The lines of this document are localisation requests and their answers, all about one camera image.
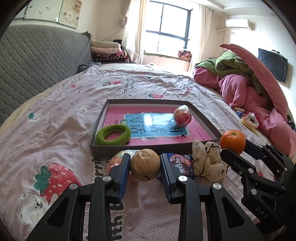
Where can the pink quilted pillow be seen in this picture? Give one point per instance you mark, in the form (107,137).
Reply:
(264,76)

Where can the cream scrunchie cloth black trim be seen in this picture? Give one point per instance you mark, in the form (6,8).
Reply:
(207,161)

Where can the dark shallow cardboard box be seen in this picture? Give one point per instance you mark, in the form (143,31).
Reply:
(107,152)

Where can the pink strawberry bear bedsheet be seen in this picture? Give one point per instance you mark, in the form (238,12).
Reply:
(69,133)

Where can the tan walnut ball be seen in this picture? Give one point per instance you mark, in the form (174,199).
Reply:
(145,165)

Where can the grey quilted headboard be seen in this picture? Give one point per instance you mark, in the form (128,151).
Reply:
(35,58)

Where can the King Egg blue wrapper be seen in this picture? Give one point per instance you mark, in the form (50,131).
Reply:
(182,116)

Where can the cream right curtain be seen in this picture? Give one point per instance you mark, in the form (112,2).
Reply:
(199,32)

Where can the orange tangerine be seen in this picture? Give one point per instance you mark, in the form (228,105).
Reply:
(233,140)

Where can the pink crumpled duvet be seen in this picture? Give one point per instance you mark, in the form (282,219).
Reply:
(237,92)

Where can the snack wrappers beside duvet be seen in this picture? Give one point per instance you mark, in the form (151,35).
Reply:
(248,119)

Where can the blue cookie snack packet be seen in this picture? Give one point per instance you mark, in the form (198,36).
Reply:
(181,165)

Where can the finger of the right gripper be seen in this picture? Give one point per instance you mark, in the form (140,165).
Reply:
(273,158)
(242,169)

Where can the green blanket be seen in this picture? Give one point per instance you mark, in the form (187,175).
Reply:
(230,63)

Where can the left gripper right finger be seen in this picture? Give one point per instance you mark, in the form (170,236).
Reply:
(225,219)

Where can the floral bag on windowsill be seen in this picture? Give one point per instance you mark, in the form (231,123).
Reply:
(185,55)

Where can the white air conditioner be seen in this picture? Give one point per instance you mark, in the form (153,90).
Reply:
(238,24)

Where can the dark framed window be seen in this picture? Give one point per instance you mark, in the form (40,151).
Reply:
(167,27)

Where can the cream curtain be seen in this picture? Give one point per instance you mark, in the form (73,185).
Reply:
(199,32)
(133,21)

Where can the pink blue children's book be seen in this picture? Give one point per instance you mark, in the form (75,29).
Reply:
(153,125)

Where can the stack of folded blankets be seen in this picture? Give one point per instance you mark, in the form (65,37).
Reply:
(106,52)

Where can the dark patterned cloth by headboard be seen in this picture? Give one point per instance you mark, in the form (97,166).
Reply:
(84,67)

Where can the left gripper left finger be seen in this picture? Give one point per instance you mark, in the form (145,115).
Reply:
(64,220)

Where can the cream left curtain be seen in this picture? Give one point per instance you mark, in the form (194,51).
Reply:
(133,21)

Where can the black wall television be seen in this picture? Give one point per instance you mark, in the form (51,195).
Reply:
(275,62)

